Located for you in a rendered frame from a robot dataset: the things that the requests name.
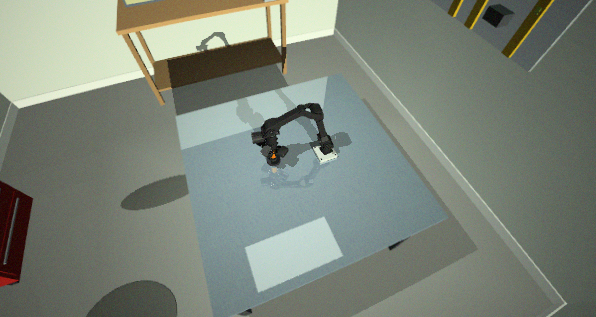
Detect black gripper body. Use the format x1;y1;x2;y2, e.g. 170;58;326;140
256;137;289;158

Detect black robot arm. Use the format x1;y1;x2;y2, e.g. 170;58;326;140
251;103;334;158

